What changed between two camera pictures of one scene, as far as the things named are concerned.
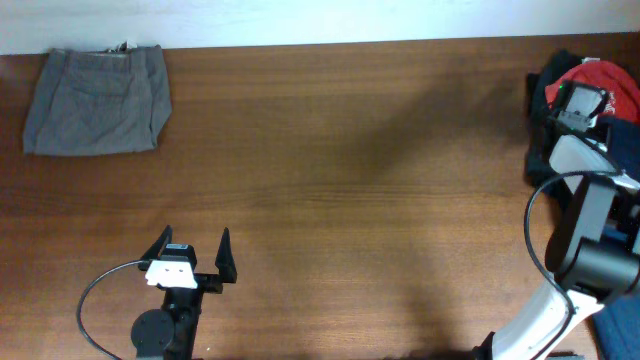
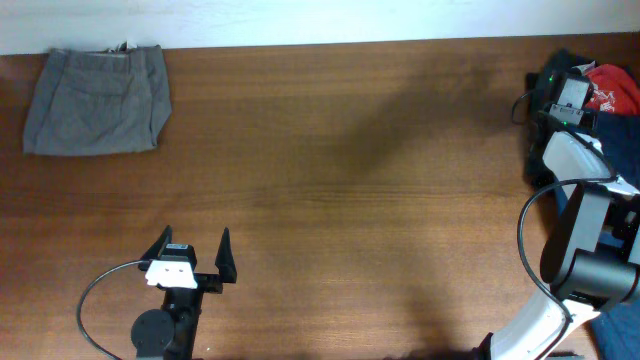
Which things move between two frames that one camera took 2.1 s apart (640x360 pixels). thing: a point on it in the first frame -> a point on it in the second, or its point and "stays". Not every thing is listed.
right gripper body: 592,129 -> 583,118
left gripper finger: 225,260 stays
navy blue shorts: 617,323 stays
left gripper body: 205,281 stays
